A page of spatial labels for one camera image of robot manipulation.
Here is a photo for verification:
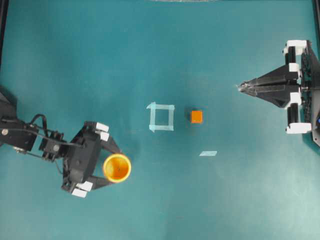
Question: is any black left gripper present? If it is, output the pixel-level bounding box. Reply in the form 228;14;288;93
61;121;123;198

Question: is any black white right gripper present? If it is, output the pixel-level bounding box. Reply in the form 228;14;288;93
237;40;312;134

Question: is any orange yellow cup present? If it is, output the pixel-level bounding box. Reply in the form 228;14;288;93
102;153;132;184

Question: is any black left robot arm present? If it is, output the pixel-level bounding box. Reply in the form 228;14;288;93
0;87;118;198

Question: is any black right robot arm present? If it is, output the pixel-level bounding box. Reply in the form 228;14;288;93
237;40;320;145

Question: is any tape square outline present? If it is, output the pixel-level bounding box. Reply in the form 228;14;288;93
146;101;175;133

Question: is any orange cube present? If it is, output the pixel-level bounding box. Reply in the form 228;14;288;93
190;110;203;124

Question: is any tape strip on table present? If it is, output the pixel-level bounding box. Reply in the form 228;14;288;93
199;150;218;157

